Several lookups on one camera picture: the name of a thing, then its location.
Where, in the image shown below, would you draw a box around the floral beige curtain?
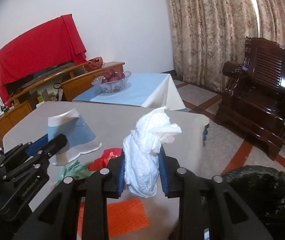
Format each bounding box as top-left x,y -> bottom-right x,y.
168,0 -> 285,92

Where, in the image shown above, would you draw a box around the red paper envelope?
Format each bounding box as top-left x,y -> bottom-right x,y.
88,148 -> 122,171

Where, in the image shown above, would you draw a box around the green rubber glove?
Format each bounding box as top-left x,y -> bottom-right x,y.
50,159 -> 94,189

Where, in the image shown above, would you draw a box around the dark wooden armchair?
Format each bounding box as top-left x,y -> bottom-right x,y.
214,37 -> 285,160

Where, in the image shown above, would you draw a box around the white tissue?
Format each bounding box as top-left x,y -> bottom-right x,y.
123,106 -> 181,198

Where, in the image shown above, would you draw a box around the grey tablecloth on table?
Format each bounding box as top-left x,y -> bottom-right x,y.
2,101 -> 211,240

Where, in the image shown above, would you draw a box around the orange foam net sleeve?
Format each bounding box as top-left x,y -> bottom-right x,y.
77,199 -> 150,239

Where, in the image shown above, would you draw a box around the wooden tv cabinet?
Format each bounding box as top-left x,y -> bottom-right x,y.
0,62 -> 125,148

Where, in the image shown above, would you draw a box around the red apples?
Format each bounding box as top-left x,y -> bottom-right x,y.
102,68 -> 126,83

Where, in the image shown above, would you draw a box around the red cloth over television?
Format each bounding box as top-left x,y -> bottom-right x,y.
0,14 -> 87,103

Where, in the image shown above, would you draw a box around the glass fruit bowl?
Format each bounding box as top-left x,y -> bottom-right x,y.
91,71 -> 132,94

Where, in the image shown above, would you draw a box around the light blue cloth side table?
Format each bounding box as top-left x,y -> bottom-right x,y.
73,73 -> 186,111

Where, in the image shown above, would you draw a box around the black bag lined trash bin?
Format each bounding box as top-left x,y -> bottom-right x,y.
199,165 -> 285,240

